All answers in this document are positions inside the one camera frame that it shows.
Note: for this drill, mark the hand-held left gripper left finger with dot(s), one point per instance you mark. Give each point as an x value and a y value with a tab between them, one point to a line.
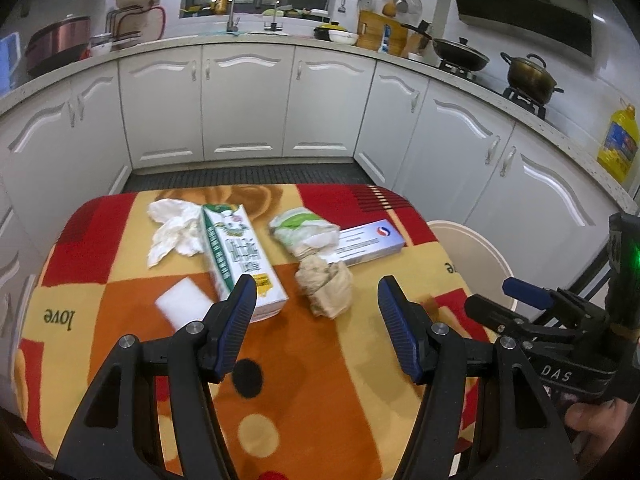
240	310

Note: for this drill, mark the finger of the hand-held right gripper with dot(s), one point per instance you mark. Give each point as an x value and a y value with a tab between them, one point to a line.
525	289
492	312

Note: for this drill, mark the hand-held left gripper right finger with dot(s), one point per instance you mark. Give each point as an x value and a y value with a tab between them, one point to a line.
397	320

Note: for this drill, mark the green white drink carton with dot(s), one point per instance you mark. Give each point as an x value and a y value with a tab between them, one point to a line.
240	250

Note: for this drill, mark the white foam sponge block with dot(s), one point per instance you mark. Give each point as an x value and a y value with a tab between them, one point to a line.
180	302

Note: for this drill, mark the cream plastic bin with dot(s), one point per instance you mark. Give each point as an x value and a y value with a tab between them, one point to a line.
470	255

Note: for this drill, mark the brown paper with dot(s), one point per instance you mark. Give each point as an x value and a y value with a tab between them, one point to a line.
325	285

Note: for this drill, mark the blue white toothpaste box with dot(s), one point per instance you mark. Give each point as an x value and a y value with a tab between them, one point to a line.
367	242

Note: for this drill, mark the green white bag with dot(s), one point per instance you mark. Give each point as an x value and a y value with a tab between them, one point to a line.
302	232

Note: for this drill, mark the white tissue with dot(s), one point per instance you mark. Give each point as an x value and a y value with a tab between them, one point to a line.
175	232

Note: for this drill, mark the person's right hand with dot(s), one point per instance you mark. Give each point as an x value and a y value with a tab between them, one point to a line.
595	420

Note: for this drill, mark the red yellow printed blanket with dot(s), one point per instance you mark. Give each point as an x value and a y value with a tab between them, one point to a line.
325	385

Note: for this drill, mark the yellow cooking oil bottle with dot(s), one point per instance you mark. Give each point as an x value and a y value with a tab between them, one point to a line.
620	145

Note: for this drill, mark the gas stove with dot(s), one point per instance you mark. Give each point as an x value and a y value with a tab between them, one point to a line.
525	100

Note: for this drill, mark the brass cooking pot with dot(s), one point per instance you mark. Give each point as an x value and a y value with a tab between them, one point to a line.
530	75

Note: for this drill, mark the white lower kitchen cabinets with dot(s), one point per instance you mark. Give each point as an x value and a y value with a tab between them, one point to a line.
325	100

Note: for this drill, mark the black wok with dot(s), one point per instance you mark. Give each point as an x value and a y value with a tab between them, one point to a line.
460	55

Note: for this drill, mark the blue white carton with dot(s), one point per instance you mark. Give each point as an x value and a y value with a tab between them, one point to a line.
386	40

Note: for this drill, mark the black range hood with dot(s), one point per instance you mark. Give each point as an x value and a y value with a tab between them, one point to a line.
520	5

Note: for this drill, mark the steel sink faucet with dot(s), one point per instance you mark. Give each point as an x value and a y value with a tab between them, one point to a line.
232	22

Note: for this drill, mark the small steel tap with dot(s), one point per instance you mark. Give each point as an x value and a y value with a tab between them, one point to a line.
272	22

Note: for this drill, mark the wooden cutting board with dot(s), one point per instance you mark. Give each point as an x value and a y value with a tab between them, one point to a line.
372	30

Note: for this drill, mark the yellow lidded pot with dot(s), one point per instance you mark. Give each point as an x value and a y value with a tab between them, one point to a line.
330	29

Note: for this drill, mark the small white bowl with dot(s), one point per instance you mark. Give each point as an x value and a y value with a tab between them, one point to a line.
100	47

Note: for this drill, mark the golden kettle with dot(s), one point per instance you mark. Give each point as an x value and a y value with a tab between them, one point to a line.
220	2

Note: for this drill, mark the hanging white skimmer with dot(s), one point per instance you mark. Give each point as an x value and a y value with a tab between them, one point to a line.
366	2

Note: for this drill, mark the red brown rice cooker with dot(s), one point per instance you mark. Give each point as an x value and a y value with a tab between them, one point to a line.
57	42

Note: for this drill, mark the blue electric kettle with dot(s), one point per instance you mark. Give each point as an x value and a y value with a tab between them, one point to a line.
10	57

